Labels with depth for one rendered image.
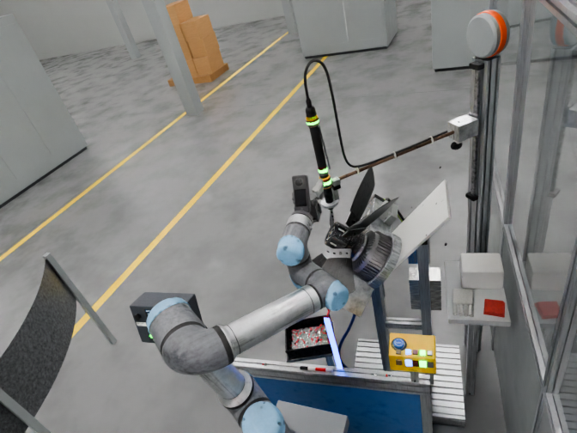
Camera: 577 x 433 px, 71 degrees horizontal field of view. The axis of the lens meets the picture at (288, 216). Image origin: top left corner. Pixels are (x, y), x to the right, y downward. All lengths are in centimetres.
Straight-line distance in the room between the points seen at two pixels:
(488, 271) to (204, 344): 136
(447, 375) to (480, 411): 24
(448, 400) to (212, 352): 185
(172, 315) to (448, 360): 200
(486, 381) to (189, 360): 210
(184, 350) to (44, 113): 699
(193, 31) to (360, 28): 343
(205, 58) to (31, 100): 367
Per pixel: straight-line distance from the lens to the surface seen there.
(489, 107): 183
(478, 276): 199
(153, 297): 185
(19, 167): 749
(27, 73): 775
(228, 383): 127
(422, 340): 160
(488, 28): 171
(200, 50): 962
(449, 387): 266
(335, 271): 169
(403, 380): 176
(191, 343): 98
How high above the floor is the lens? 236
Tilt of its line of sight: 35 degrees down
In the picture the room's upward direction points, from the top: 16 degrees counter-clockwise
